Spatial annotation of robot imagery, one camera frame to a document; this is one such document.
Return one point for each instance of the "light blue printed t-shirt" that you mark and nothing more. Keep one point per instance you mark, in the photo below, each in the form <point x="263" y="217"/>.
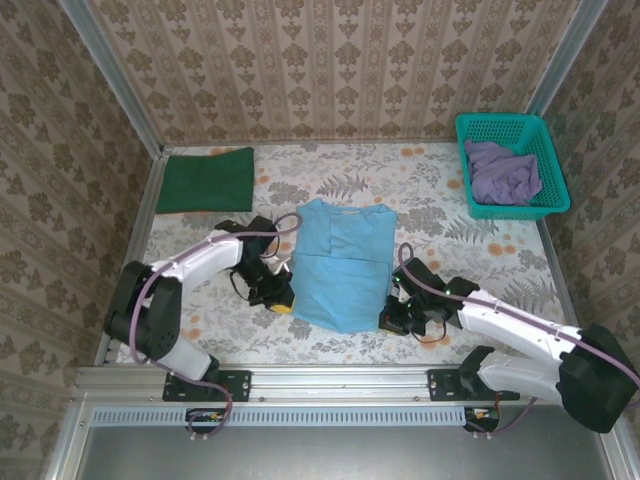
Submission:
<point x="345" y="285"/>

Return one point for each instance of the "teal plastic basket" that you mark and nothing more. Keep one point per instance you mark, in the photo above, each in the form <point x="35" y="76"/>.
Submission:
<point x="547" y="165"/>

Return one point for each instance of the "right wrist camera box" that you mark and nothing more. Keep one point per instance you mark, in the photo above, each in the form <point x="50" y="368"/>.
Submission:
<point x="392" y="311"/>

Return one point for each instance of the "aluminium frame post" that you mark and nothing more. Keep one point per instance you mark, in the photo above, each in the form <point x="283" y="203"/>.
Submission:
<point x="565" y="55"/>
<point x="107" y="75"/>

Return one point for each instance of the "crumpled purple t-shirt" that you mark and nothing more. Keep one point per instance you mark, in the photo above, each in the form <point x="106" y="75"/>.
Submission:
<point x="500" y="175"/>

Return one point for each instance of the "floral tablecloth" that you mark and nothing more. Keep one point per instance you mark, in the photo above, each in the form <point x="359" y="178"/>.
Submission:
<point x="350" y="170"/>

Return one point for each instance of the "folded dark green t-shirt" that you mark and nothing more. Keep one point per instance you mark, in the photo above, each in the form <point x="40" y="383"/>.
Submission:
<point x="205" y="182"/>

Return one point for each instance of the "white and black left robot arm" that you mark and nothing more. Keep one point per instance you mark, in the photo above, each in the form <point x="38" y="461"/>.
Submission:
<point x="210" y="257"/>

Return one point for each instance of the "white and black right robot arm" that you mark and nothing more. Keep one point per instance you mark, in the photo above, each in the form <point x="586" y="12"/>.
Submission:
<point x="520" y="325"/>

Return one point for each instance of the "grey metal panel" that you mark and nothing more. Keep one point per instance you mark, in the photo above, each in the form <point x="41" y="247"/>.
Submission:
<point x="340" y="452"/>

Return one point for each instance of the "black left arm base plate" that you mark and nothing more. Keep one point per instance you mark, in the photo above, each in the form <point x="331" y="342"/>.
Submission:
<point x="235" y="386"/>

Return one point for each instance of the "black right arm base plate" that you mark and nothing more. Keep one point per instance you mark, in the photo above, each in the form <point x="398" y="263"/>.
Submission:
<point x="442" y="386"/>

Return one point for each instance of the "aluminium frame rail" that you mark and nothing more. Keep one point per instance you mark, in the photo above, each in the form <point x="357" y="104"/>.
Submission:
<point x="340" y="385"/>

